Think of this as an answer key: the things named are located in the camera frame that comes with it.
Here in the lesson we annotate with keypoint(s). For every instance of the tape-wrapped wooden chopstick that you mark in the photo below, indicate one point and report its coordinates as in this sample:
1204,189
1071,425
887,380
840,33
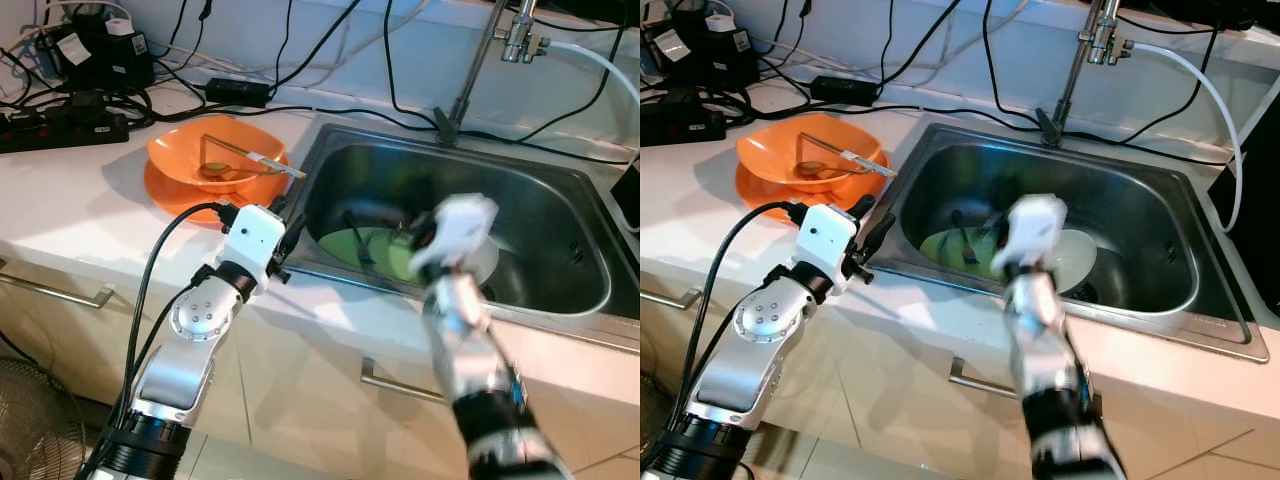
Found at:
270,160
275,165
870,164
865,160

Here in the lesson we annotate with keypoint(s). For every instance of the grey floor fan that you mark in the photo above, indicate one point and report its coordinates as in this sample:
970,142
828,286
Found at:
40,430

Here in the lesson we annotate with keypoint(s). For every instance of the stainless steel sink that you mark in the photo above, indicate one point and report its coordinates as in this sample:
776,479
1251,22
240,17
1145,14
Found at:
1150,200
540,210

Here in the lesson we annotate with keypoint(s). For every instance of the metal faucet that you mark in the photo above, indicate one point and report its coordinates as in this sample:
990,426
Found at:
520,35
1100,35

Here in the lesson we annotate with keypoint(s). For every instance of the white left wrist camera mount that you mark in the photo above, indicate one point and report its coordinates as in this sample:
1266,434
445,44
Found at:
252,240
825,240

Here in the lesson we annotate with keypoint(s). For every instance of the orange plastic plate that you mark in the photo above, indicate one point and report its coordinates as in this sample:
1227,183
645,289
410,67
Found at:
770,202
180,205

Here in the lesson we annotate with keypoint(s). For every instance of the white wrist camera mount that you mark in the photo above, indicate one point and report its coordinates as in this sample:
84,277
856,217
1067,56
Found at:
825,240
252,240
1035,230
460,230

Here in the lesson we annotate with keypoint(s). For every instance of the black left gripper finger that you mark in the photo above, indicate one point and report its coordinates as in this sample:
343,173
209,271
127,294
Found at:
279,206
295,232
863,206
881,232

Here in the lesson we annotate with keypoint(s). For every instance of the orange plastic bowl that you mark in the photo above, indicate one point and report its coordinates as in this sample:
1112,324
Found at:
180,150
770,145

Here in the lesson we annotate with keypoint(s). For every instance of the black power strip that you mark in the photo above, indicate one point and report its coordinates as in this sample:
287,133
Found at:
60,128
680,122

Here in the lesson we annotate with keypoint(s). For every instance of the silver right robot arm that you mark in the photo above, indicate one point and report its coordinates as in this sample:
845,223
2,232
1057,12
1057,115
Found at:
1045,350
470,350

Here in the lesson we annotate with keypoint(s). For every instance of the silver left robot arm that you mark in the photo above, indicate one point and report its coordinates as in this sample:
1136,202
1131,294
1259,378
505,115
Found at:
765,320
195,320

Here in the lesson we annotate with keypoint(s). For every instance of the black utensil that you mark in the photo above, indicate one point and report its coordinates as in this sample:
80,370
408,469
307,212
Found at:
968,250
360,245

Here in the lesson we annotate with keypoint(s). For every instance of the black charger box white labels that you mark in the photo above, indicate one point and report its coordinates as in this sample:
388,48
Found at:
110,65
715,55

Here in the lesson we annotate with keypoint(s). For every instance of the black appliance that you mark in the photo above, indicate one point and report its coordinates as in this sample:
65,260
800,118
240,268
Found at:
1255,200
628,195

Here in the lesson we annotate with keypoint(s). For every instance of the white bowl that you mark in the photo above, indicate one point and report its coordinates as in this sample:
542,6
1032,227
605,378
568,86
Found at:
488,262
1078,262

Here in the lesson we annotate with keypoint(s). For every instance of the black power adapter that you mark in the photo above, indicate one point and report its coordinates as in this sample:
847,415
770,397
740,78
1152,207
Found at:
845,90
238,93

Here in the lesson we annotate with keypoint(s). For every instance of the green plate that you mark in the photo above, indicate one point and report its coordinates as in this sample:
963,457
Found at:
380,255
945,248

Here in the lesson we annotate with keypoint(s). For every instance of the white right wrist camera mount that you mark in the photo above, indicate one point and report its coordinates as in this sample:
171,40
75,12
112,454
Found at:
1035,230
460,230

